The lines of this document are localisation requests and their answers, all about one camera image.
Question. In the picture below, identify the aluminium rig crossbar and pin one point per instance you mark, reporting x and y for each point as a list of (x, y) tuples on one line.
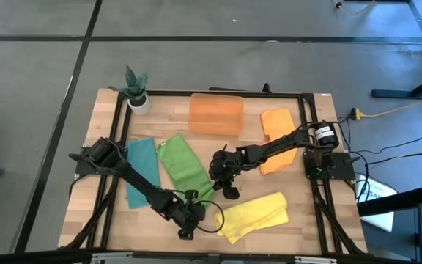
[(123, 257)]

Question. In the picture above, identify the snake plant in white pot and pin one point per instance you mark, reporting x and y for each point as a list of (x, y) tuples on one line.
[(136, 91)]

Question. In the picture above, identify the white printed box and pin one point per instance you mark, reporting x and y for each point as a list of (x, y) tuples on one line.
[(379, 194)]

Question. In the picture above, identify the teal microfiber towel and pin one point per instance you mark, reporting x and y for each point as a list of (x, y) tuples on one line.
[(143, 161)]

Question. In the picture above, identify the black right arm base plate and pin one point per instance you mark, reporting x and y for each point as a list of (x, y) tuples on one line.
[(339, 168)]

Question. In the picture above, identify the black aluminium table frame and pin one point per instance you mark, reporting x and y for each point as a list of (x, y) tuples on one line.
[(233, 94)]

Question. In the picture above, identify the orange microfiber towel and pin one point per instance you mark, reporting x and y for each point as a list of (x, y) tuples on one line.
[(277, 122)]

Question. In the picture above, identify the orange translucent plastic basket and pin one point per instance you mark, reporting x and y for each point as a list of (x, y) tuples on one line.
[(216, 115)]

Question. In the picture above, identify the black mount clamp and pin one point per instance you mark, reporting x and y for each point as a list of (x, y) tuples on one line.
[(266, 88)]

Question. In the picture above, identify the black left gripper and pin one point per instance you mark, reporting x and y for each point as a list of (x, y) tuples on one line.
[(189, 214)]

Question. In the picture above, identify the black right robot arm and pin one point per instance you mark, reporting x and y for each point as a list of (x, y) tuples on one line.
[(277, 144)]

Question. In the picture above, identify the black desk crossbar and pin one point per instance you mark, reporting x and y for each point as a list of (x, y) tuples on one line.
[(394, 201)]

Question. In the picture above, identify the black desk leg frame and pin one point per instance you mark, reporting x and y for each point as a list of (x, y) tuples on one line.
[(390, 93)]

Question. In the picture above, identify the green microfiber towel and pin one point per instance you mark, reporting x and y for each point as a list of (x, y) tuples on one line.
[(183, 165)]

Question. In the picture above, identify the yellow microfiber towel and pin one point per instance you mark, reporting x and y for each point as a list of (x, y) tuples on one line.
[(251, 214)]

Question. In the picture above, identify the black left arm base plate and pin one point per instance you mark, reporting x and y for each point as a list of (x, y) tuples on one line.
[(84, 166)]

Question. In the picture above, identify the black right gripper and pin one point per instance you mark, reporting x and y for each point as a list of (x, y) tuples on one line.
[(225, 168)]

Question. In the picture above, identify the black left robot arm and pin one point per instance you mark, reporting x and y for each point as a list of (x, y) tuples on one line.
[(141, 183)]

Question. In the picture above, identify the thin black rod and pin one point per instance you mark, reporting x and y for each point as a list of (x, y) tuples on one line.
[(233, 89)]

